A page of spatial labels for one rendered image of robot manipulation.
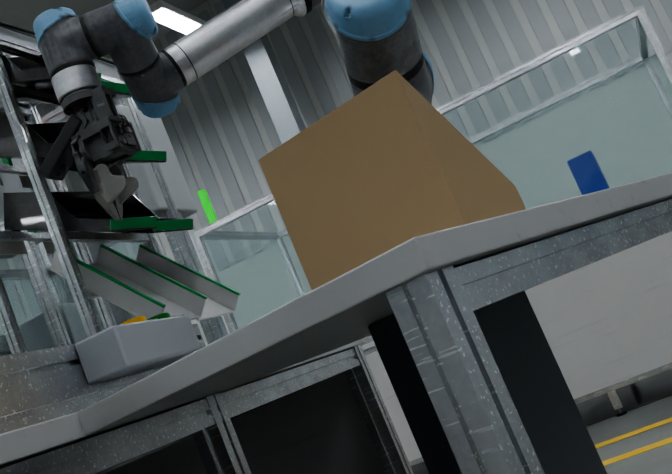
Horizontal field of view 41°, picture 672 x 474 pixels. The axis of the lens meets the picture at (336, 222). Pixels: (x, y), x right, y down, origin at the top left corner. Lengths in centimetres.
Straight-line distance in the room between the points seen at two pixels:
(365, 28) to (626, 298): 403
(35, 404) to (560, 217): 67
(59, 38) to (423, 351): 97
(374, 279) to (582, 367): 448
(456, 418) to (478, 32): 947
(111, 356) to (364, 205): 39
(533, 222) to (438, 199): 27
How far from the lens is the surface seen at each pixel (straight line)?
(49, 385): 122
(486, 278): 84
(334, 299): 78
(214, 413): 138
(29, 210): 186
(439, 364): 76
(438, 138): 117
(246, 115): 1088
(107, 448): 116
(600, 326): 518
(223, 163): 1095
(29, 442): 103
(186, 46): 162
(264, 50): 968
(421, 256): 72
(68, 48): 155
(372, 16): 125
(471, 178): 119
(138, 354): 127
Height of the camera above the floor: 78
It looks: 9 degrees up
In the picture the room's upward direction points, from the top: 23 degrees counter-clockwise
